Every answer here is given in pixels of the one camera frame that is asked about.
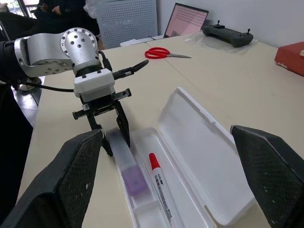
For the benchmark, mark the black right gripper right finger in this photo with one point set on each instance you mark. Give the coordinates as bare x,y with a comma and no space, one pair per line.
273,171

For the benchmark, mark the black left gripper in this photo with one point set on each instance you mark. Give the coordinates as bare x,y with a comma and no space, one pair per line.
99,105

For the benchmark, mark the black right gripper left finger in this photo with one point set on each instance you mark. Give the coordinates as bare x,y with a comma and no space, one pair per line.
59,180

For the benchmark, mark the purple eraser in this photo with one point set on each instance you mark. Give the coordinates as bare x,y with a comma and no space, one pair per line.
126,161

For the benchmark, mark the red capped white marker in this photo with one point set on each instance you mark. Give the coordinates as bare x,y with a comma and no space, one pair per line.
159,183

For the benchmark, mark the white plastic pencil case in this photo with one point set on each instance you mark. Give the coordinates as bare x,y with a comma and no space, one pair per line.
197,147

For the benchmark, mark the white paper sheets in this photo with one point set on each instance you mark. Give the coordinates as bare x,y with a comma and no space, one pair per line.
133,42

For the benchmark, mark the white perforated panel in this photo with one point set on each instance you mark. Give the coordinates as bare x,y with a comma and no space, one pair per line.
128,23

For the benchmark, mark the red box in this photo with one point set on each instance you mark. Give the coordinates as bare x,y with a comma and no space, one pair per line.
292,59

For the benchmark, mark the person in dark clothes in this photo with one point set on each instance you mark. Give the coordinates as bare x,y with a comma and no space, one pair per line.
69,16

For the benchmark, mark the open laptop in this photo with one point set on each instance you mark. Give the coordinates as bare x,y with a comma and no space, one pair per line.
187,19

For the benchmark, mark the black remote controller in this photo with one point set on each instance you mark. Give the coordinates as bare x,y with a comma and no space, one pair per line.
228,35

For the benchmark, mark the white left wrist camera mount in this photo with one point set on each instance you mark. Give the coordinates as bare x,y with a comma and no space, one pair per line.
95,83

